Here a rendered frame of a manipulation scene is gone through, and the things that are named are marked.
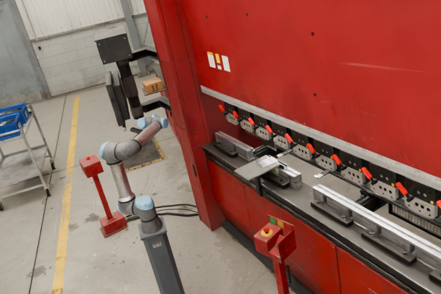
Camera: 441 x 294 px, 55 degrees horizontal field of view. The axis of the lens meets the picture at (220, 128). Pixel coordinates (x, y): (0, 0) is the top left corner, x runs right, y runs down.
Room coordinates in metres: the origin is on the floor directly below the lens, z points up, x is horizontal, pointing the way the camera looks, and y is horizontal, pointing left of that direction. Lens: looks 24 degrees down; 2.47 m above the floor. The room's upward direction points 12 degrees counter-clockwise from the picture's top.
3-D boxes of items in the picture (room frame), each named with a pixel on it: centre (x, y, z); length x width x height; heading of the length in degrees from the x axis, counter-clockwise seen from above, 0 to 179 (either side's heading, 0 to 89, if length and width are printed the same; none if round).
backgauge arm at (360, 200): (2.22, -0.93, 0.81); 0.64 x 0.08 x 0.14; 116
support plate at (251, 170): (2.53, -0.19, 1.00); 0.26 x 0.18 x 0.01; 116
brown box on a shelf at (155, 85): (4.85, 0.68, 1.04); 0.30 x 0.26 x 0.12; 11
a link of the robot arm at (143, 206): (2.42, 0.60, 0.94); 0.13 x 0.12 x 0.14; 61
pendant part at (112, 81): (3.43, 0.79, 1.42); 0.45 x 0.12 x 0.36; 10
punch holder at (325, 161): (2.07, -0.57, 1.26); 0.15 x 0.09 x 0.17; 26
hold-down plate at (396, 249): (1.66, -0.71, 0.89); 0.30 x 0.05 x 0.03; 26
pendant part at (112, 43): (3.50, 0.71, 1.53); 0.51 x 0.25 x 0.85; 10
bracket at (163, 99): (3.64, 0.50, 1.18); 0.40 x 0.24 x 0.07; 26
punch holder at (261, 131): (2.61, -0.31, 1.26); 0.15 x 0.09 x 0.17; 26
